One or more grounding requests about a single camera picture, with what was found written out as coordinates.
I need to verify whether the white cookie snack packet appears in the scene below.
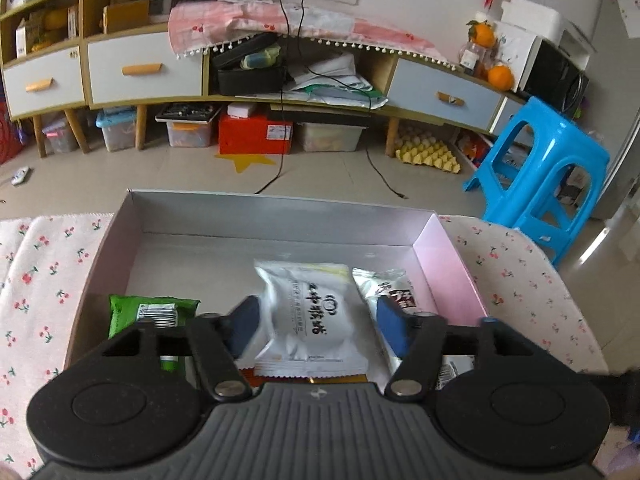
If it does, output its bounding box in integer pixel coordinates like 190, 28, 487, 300
352, 268, 475, 390

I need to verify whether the white pastry packet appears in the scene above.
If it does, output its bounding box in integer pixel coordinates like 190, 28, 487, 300
236, 261, 386, 382

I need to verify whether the green snack packet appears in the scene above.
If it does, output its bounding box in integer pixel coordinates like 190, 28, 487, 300
107, 294, 202, 373

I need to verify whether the pink cardboard box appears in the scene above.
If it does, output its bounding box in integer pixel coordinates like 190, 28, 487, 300
65, 191, 486, 366

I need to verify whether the yellow egg tray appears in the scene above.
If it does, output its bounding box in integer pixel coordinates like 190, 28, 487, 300
395, 134, 461, 174

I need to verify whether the cherry print table cloth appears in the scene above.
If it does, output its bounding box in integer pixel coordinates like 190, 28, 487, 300
1, 214, 608, 479

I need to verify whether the blue plastic stool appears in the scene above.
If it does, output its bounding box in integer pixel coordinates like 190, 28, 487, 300
463, 98, 610, 264

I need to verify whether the red box under cabinet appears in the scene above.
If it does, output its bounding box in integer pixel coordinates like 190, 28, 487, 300
218, 113, 293, 155

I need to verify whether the clear storage bin blue lid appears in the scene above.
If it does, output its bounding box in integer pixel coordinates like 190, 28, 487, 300
96, 106, 137, 153

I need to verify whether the lower orange fruit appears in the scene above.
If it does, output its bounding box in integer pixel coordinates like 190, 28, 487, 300
487, 65, 514, 92

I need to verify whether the orange fruit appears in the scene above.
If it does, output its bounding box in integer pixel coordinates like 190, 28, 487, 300
468, 20, 496, 49
487, 65, 514, 92

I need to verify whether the black microwave oven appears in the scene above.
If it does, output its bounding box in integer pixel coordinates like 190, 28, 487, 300
518, 38, 589, 119

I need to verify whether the silver refrigerator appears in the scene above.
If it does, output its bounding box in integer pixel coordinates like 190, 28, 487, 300
586, 0, 640, 220

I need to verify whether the upper orange fruit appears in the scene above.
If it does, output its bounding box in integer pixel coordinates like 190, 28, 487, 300
468, 20, 496, 49

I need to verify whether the pink cloth on cabinet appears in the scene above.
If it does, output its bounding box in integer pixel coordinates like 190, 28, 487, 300
167, 0, 454, 70

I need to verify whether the white drawer tv cabinet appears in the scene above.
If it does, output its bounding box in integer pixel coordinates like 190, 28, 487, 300
1, 0, 524, 156

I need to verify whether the white printer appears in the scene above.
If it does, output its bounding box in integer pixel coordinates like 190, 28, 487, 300
501, 0, 596, 56

